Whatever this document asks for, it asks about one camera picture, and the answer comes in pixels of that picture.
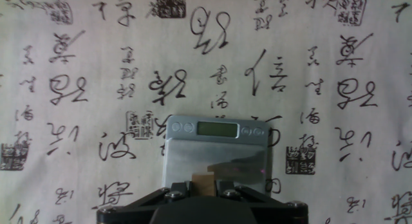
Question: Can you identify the small wooden block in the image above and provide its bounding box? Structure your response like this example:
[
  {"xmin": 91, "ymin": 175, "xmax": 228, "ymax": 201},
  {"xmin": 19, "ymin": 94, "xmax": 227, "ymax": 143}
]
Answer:
[{"xmin": 191, "ymin": 171, "xmax": 216, "ymax": 198}]

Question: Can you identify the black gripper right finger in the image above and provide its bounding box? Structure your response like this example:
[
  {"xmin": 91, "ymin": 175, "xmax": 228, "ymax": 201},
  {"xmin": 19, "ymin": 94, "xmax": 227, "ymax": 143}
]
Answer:
[{"xmin": 215, "ymin": 180, "xmax": 309, "ymax": 224}]

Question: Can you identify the silver digital pocket scale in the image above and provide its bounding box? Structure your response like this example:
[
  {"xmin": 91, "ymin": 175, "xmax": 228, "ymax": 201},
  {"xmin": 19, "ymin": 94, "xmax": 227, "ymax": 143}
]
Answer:
[{"xmin": 160, "ymin": 114, "xmax": 271, "ymax": 196}]

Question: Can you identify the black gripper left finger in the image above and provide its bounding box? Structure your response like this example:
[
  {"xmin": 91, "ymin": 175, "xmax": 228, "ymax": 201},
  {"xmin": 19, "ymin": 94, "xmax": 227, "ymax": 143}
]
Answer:
[{"xmin": 95, "ymin": 180, "xmax": 193, "ymax": 224}]

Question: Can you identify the beige calligraphy print cloth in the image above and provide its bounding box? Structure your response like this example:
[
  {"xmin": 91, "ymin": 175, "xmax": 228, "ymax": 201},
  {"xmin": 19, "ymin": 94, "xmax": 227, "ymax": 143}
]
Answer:
[{"xmin": 0, "ymin": 0, "xmax": 412, "ymax": 224}]

